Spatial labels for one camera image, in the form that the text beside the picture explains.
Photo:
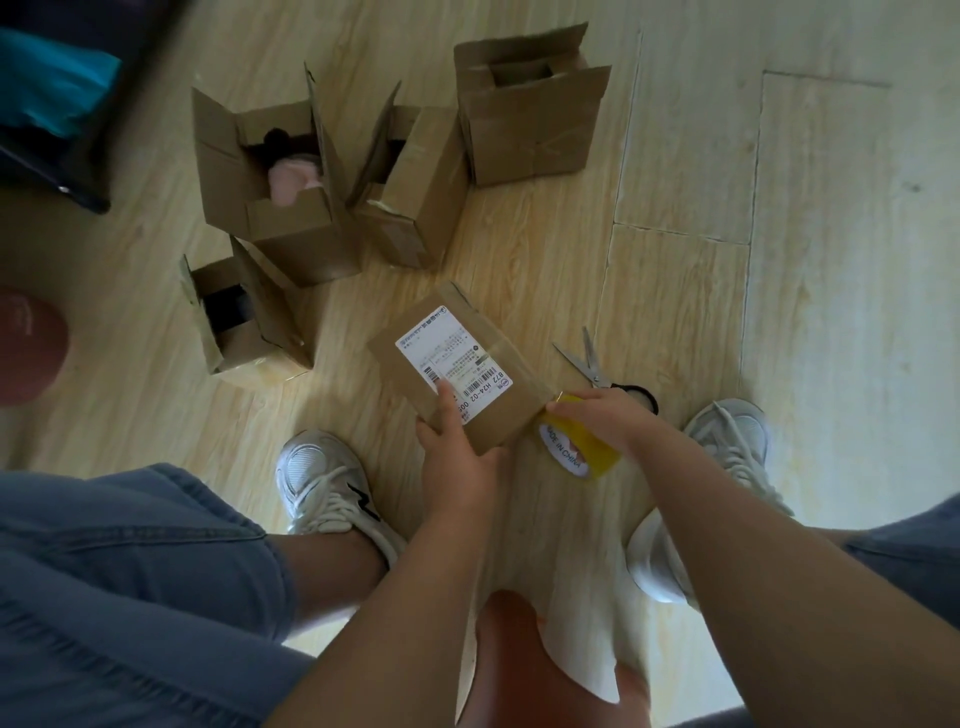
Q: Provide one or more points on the person's right hand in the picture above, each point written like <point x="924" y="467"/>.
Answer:
<point x="611" y="416"/>

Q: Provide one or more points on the person's left hand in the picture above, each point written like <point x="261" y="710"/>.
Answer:
<point x="461" y="480"/>

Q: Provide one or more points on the person's right fingers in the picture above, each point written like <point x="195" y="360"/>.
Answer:
<point x="574" y="409"/>

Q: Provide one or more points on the person's left thumb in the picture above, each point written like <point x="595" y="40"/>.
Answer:
<point x="452" y="403"/>

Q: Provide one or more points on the yellow packing tape roll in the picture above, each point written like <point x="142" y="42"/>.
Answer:
<point x="577" y="450"/>

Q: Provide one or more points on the cardboard box white label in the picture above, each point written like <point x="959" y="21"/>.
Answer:
<point x="465" y="352"/>

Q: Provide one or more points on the person's right forearm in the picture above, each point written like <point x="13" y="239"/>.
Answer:
<point x="780" y="592"/>

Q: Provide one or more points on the person's left forearm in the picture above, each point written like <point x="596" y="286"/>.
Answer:
<point x="405" y="622"/>

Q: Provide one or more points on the person's left white sneaker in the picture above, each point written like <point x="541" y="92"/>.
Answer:
<point x="322" y="480"/>

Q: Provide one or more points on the person's white sneaker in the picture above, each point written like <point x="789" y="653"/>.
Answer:
<point x="731" y="435"/>
<point x="322" y="480"/>

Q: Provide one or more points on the person's right white sneaker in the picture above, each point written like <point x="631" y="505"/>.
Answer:
<point x="731" y="435"/>

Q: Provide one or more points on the small open cardboard box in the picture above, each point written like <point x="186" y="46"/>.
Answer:
<point x="262" y="330"/>

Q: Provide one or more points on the person's left leg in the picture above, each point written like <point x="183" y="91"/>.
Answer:
<point x="330" y="577"/>

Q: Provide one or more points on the narrow open cardboard box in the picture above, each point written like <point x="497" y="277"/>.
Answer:
<point x="420" y="187"/>

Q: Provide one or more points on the open cardboard box pink toy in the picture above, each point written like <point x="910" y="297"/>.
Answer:
<point x="292" y="232"/>

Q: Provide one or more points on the red plastic stool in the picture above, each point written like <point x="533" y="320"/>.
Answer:
<point x="540" y="667"/>

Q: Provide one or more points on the pink plush toy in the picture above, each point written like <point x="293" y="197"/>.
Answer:
<point x="294" y="180"/>

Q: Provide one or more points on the open cardboard box upright flaps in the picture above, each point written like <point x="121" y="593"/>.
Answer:
<point x="525" y="127"/>

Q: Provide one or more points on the blue denim shorts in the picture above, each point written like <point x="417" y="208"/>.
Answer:
<point x="127" y="585"/>

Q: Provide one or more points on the pink round stool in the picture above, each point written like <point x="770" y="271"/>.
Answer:
<point x="30" y="345"/>

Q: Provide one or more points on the teal cloth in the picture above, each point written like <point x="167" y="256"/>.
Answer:
<point x="52" y="82"/>

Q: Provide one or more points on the dark furniture frame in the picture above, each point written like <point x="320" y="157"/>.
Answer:
<point x="127" y="112"/>

